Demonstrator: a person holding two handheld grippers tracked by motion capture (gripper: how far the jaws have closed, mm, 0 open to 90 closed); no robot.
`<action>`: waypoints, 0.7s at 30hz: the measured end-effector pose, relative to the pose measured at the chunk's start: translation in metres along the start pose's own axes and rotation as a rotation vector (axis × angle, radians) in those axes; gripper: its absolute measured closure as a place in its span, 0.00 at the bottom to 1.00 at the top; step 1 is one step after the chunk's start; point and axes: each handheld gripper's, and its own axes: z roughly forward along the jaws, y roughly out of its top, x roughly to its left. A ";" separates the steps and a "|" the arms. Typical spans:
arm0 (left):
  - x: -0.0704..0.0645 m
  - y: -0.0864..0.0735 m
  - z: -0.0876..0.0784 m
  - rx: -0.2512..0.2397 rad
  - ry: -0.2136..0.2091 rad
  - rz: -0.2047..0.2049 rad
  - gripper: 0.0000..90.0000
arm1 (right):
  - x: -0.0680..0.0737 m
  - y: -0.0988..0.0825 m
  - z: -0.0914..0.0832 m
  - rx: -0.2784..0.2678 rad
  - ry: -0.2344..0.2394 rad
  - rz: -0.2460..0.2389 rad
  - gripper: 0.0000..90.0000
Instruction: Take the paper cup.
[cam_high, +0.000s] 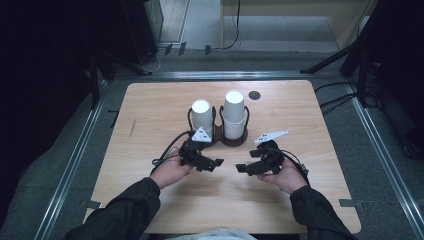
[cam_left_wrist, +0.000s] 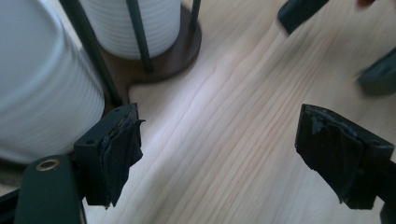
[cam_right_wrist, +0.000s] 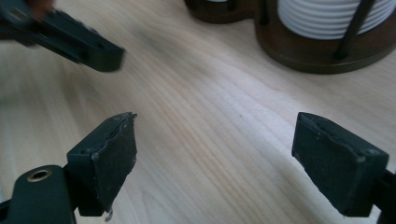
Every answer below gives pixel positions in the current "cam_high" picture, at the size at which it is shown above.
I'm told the black metal stand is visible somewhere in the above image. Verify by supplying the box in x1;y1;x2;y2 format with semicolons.
87;49;153;108

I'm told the black tripod stand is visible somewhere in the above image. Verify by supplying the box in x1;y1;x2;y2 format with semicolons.
299;0;394;108

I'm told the person's left hand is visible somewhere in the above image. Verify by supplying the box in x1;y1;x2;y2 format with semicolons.
149;158;194;190

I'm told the right hand-held gripper cable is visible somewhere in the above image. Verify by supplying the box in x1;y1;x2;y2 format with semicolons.
279;148;310;185

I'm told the black floor cable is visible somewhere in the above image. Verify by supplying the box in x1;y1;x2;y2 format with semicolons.
319;93;358;116

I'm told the white floor cable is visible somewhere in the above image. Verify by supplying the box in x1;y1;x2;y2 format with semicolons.
141;46;168;75

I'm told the tall stack of white paper cups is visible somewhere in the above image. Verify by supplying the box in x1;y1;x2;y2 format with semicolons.
222;89;247;140

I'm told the short stack of white paper cups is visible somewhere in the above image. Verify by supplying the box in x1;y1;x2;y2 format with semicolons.
191;98;214;138

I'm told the black hanging cable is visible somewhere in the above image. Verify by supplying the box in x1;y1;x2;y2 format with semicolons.
222;0;242;51

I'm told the hand-held gripper cable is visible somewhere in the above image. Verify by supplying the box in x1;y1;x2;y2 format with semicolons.
151;130;193;175
279;148;310;185

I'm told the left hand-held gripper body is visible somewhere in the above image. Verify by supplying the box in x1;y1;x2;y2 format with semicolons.
178;126;214;172

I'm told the metal floor rail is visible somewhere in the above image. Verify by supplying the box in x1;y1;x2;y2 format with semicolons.
113;70;349;82
344;82;424;240
34;79;113;240

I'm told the dark cabinet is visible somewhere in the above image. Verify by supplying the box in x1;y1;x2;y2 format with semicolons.
121;0;164;65

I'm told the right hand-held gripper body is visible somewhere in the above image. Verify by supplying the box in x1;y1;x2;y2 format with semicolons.
254;129;289;175

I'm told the light wooden furniture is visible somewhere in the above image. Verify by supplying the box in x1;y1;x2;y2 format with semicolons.
219;0;379;51

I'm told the person's right hand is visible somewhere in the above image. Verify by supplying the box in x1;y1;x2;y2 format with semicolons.
257;159;309;195

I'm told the left hand-held gripper cable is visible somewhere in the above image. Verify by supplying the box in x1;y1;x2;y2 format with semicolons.
151;130;193;175

